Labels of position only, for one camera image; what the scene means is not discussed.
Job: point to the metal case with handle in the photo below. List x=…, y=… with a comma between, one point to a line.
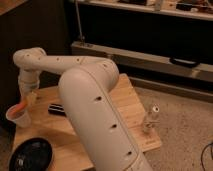
x=145, y=61

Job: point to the metal pole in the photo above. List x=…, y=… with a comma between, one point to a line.
x=81, y=37

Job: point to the cluttered shelf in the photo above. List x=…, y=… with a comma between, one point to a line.
x=156, y=8

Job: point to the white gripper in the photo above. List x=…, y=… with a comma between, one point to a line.
x=29, y=81

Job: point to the orange pepper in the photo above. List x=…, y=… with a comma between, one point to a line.
x=18, y=107

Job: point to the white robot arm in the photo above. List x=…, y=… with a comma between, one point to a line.
x=84, y=86

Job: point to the black round plate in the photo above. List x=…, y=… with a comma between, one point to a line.
x=34, y=154

